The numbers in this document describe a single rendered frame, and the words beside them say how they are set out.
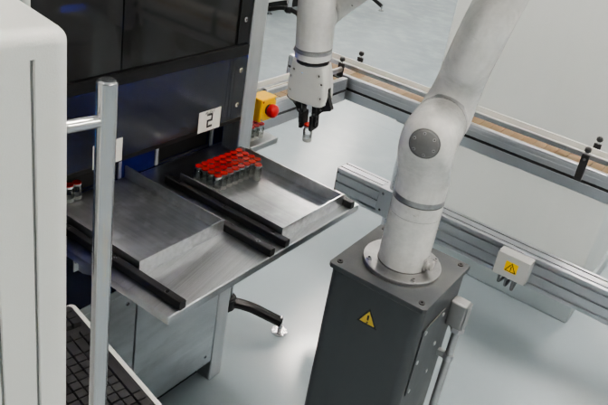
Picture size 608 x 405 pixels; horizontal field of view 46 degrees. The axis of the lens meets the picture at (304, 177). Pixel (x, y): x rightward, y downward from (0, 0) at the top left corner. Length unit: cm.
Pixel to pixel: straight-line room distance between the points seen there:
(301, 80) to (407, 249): 46
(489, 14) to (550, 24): 154
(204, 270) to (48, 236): 72
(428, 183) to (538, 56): 154
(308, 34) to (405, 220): 46
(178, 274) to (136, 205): 29
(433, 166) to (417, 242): 22
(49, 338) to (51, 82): 34
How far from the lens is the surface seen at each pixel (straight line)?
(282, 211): 181
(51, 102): 80
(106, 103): 84
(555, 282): 261
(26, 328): 94
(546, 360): 309
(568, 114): 303
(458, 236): 268
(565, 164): 242
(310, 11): 156
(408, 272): 169
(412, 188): 158
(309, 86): 163
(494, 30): 146
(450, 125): 148
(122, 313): 201
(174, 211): 175
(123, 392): 135
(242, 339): 275
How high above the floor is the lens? 178
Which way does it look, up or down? 27 degrees down
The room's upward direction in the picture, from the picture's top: 10 degrees clockwise
